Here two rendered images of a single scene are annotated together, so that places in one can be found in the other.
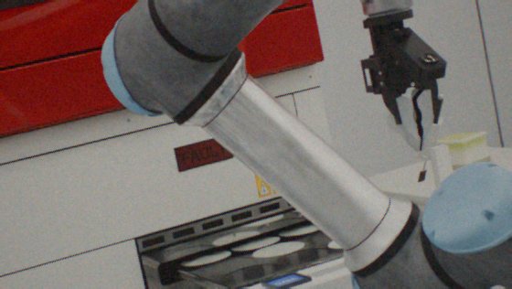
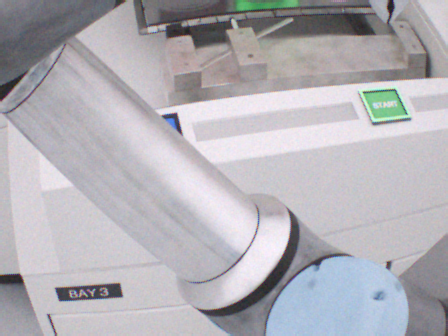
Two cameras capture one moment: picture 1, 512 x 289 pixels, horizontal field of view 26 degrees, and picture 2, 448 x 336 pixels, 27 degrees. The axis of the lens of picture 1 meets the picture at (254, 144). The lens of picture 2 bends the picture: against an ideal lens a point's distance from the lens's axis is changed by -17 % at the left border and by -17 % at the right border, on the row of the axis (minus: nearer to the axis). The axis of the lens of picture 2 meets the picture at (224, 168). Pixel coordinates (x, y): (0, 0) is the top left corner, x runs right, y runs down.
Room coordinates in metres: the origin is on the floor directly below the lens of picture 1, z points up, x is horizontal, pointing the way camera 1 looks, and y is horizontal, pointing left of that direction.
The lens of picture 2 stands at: (0.79, -0.25, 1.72)
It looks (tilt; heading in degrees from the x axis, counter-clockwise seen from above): 45 degrees down; 12
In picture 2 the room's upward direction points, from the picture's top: 1 degrees counter-clockwise
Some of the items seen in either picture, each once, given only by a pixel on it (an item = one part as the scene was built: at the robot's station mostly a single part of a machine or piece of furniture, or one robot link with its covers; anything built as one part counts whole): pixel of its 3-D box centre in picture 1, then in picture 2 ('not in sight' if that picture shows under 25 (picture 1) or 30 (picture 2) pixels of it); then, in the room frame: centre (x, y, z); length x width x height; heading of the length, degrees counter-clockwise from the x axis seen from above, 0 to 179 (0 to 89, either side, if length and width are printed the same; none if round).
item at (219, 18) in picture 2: (323, 263); (274, 13); (1.91, -0.08, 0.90); 0.38 x 0.01 x 0.01; 113
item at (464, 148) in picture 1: (463, 153); not in sight; (2.14, -0.39, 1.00); 0.07 x 0.07 x 0.07; 38
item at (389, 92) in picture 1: (397, 95); not in sight; (1.66, -0.22, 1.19); 0.05 x 0.02 x 0.09; 113
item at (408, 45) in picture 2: not in sight; (407, 43); (1.90, -0.28, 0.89); 0.08 x 0.03 x 0.03; 23
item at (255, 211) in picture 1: (240, 216); not in sight; (2.17, 0.05, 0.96); 0.44 x 0.01 x 0.02; 113
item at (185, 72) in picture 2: not in sight; (182, 61); (1.77, 0.02, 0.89); 0.08 x 0.03 x 0.03; 23
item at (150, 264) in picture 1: (249, 247); not in sight; (2.17, 0.05, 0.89); 0.44 x 0.02 x 0.10; 113
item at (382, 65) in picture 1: (393, 53); not in sight; (1.69, -0.23, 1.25); 0.09 x 0.08 x 0.12; 23
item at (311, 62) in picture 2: not in sight; (304, 63); (1.84, -0.13, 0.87); 0.36 x 0.08 x 0.03; 113
